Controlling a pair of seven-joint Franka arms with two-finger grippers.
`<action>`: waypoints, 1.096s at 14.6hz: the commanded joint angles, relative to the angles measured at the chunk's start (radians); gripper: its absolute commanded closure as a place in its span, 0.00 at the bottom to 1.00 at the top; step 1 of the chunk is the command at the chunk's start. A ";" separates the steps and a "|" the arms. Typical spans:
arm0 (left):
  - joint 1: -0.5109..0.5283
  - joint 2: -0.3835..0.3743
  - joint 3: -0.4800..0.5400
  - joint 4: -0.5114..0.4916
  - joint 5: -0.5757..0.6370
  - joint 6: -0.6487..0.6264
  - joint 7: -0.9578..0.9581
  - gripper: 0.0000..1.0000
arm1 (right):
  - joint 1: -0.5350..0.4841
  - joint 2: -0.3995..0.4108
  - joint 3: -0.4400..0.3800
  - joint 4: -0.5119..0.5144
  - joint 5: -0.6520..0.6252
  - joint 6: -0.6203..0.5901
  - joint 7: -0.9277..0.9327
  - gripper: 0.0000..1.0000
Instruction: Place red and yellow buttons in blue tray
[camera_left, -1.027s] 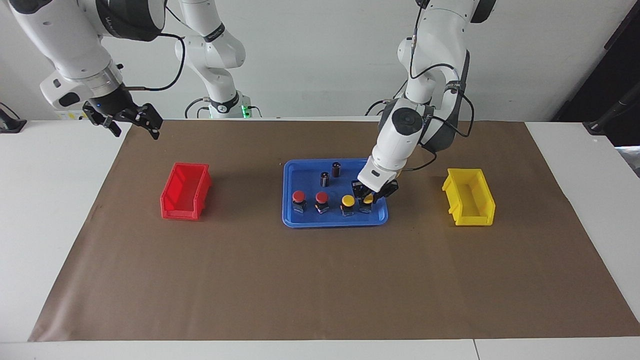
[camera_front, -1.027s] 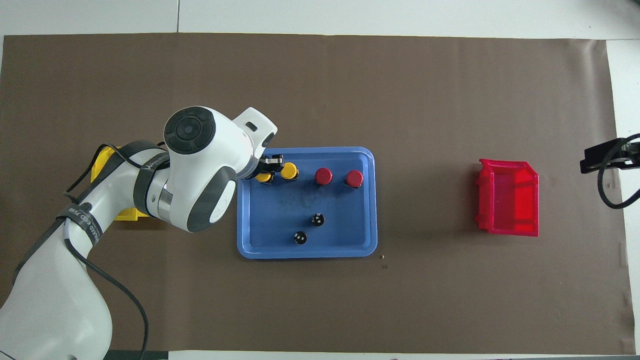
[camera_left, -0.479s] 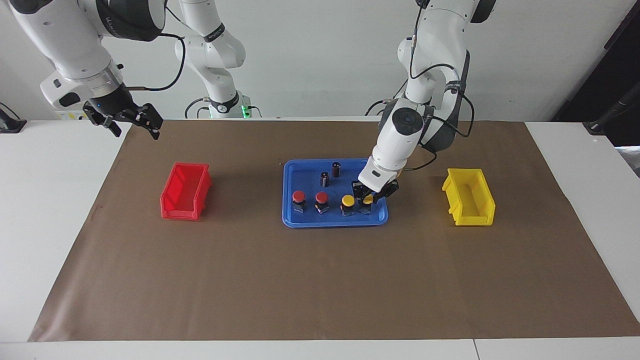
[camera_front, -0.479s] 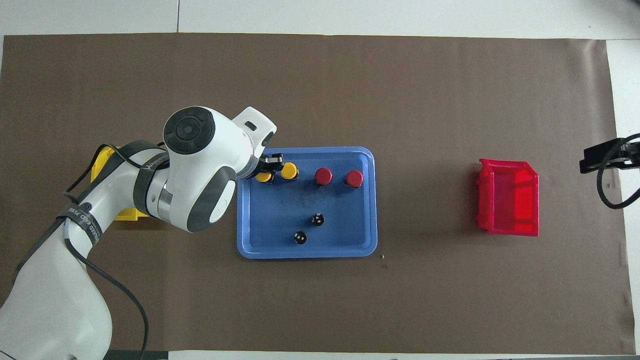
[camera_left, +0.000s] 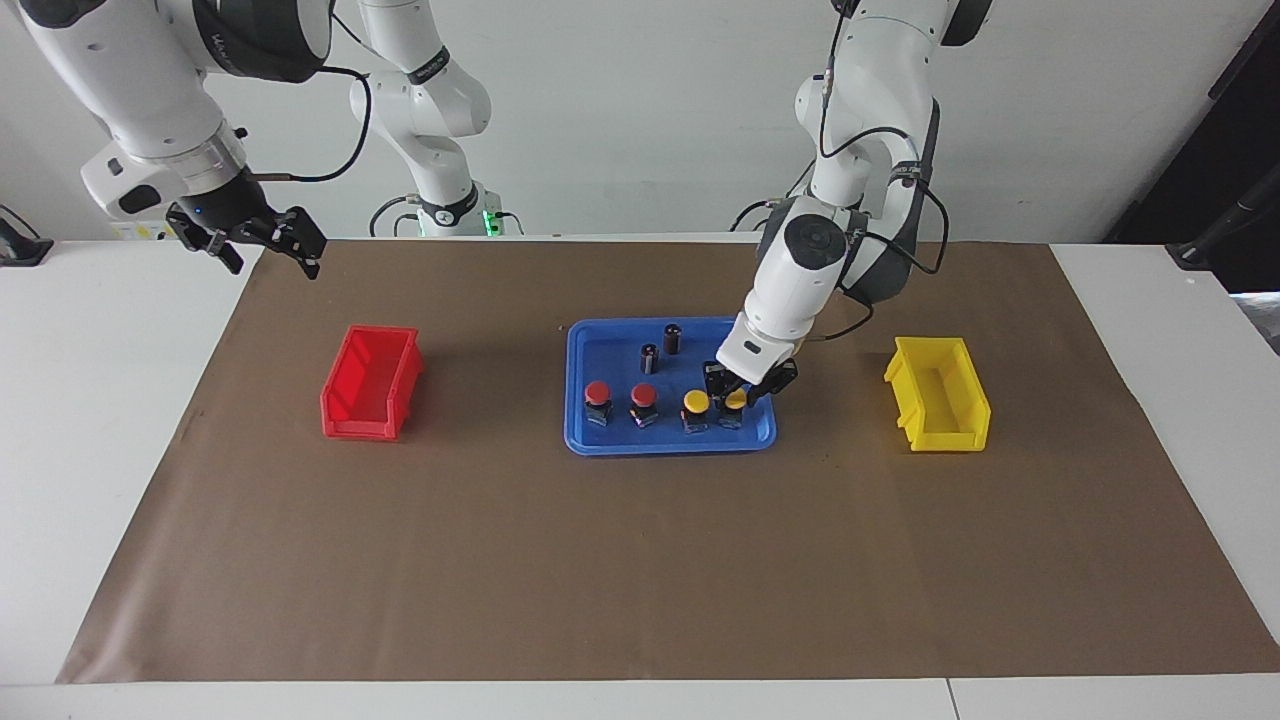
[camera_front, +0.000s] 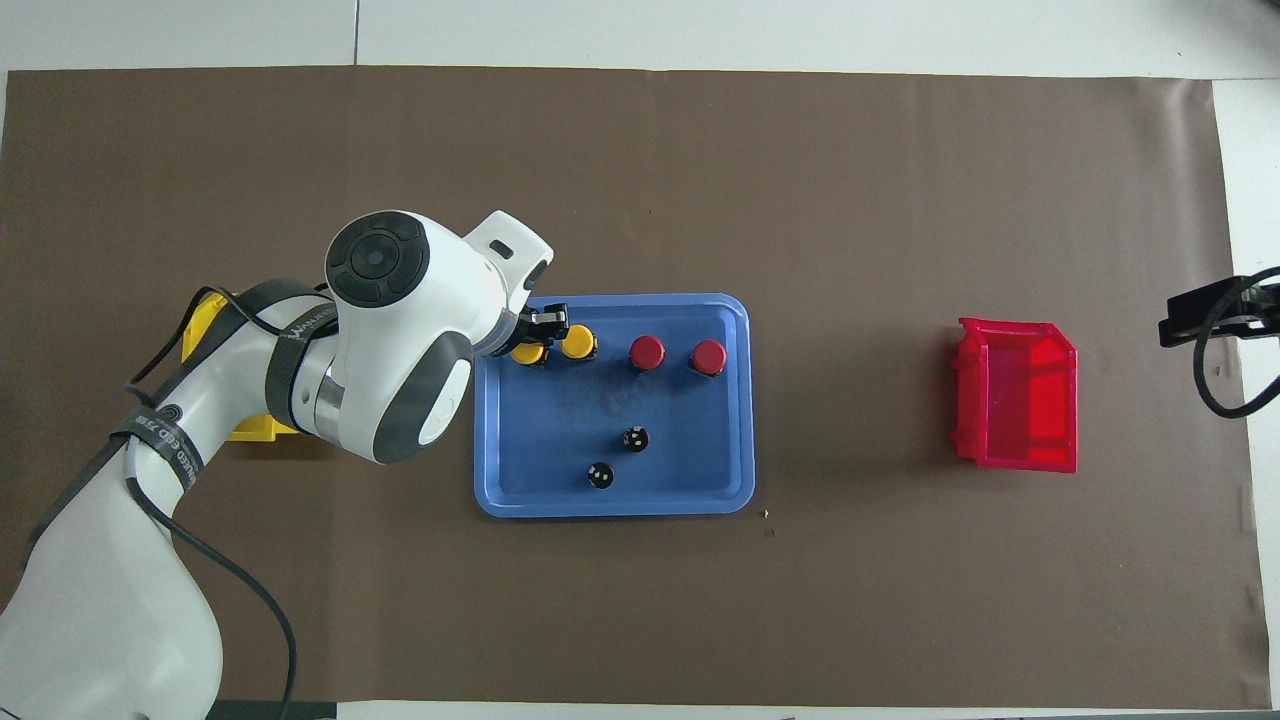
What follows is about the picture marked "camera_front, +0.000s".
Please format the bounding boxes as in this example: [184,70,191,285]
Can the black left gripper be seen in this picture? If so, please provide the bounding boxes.
[490,303,571,359]

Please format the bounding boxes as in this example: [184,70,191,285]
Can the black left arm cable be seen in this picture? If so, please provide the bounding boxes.
[125,285,341,720]

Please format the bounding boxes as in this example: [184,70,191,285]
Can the blue plastic tray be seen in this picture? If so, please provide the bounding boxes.
[473,293,756,519]

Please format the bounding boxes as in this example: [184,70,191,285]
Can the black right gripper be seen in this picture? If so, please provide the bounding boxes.
[1158,280,1280,349]

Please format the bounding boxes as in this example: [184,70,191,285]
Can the red plastic bin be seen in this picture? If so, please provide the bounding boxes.
[950,317,1079,473]

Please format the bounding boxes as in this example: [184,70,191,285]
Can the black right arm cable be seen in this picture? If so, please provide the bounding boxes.
[1193,265,1280,419]

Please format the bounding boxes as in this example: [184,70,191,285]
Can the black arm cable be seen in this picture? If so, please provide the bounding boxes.
[125,285,341,720]
[1193,265,1280,419]

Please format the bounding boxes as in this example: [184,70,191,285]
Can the brown paper table mat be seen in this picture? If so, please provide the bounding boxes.
[0,65,1271,706]

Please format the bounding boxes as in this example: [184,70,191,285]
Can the yellow plastic bin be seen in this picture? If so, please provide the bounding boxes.
[183,292,301,443]

